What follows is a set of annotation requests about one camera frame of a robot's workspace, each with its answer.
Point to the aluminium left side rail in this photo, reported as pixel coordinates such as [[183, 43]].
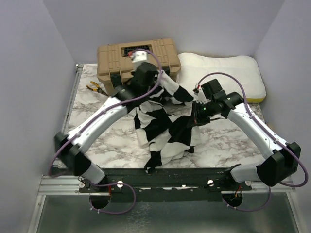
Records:
[[79, 70]]

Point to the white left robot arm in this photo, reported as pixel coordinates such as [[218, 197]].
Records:
[[71, 147]]

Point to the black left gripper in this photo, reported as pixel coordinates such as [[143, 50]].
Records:
[[133, 73]]

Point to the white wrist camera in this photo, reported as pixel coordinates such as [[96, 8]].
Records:
[[138, 56], [199, 95]]

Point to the yellow handled pliers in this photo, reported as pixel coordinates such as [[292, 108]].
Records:
[[96, 88]]

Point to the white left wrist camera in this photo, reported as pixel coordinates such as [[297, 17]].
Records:
[[138, 56]]

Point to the tan plastic toolbox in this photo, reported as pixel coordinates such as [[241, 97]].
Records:
[[115, 65]]

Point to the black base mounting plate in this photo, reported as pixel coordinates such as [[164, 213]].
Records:
[[125, 185]]

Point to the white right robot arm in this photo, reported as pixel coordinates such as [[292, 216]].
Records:
[[280, 157]]

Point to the aluminium front rail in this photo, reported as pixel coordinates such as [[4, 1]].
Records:
[[70, 185]]

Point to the aluminium rail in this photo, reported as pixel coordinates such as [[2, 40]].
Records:
[[79, 70], [70, 185]]

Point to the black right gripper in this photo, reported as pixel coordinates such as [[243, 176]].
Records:
[[198, 120]]

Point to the white pillow yellow edge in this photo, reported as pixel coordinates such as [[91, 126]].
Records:
[[244, 68]]

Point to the black white checkered pillowcase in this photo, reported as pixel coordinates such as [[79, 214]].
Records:
[[167, 136]]

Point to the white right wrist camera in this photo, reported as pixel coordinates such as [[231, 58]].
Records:
[[199, 95]]

